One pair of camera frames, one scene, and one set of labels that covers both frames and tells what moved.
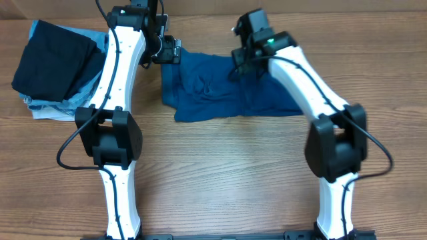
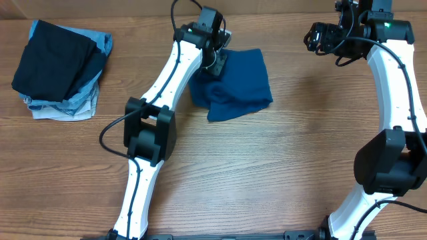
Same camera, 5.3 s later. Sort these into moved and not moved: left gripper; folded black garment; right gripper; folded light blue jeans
Moved: right gripper; left gripper
Not moved: folded black garment; folded light blue jeans
